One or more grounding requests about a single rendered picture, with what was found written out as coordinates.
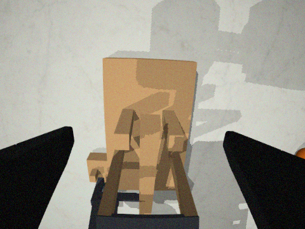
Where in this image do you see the orange-brown ball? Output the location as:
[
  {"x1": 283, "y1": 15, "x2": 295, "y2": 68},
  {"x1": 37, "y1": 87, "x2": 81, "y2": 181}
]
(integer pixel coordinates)
[{"x1": 295, "y1": 148, "x2": 305, "y2": 158}]

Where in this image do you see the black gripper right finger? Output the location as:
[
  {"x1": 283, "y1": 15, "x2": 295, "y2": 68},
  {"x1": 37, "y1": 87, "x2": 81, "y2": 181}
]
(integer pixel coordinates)
[{"x1": 223, "y1": 130, "x2": 305, "y2": 229}]

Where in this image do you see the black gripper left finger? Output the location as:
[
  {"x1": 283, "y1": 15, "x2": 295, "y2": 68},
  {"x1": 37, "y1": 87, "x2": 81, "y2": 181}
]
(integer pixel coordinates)
[{"x1": 0, "y1": 127, "x2": 74, "y2": 229}]

